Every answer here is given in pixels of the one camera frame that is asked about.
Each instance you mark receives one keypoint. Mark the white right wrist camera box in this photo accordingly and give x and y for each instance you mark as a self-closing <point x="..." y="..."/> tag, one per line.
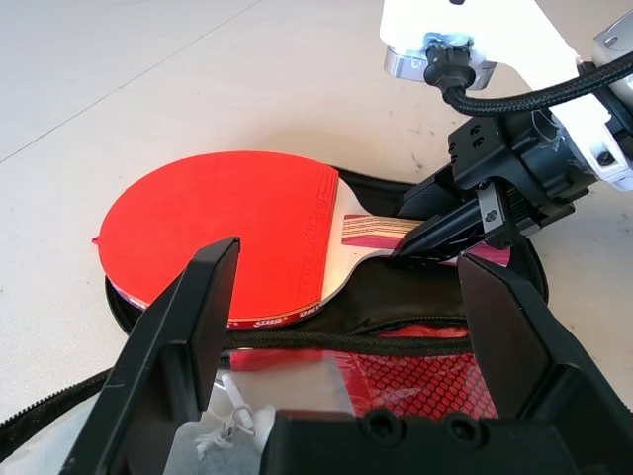
<point x="494" y="20"/>

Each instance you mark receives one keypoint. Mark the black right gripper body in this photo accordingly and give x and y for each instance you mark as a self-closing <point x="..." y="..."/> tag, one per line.
<point x="504" y="158"/>

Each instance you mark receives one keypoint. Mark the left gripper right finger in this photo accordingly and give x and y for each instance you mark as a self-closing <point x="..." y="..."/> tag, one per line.
<point x="534" y="356"/>

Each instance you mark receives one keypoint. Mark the red ping-pong paddle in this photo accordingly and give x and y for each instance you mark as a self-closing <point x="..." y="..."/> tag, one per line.
<point x="207" y="208"/>

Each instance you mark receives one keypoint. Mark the black red paddle case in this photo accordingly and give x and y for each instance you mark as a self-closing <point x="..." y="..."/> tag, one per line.
<point x="395" y="292"/>

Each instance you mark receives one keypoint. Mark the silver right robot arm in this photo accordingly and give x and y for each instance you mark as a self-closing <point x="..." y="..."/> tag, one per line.
<point x="615" y="34"/>

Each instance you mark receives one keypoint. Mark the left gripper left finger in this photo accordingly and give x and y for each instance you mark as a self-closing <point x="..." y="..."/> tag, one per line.
<point x="163" y="356"/>

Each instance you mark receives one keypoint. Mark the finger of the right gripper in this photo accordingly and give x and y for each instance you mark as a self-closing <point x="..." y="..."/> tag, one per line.
<point x="430" y="198"/>
<point x="440" y="237"/>

